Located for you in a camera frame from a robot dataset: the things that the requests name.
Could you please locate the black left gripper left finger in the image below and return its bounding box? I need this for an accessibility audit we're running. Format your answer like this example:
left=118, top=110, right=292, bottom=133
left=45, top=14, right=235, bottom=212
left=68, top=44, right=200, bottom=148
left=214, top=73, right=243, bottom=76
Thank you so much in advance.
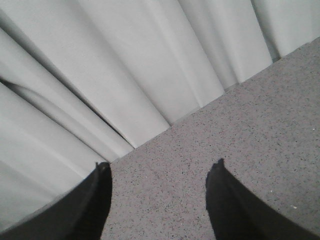
left=0, top=162, right=112, bottom=240

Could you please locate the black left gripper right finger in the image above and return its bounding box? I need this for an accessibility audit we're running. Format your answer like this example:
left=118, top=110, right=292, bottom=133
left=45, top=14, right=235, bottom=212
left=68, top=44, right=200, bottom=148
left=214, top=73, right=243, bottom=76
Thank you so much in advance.
left=205, top=158, right=318, bottom=240

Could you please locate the light grey curtain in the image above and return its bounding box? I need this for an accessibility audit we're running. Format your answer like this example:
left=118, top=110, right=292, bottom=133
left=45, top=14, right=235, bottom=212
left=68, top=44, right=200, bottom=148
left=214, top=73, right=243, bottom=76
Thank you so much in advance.
left=0, top=0, right=320, bottom=231

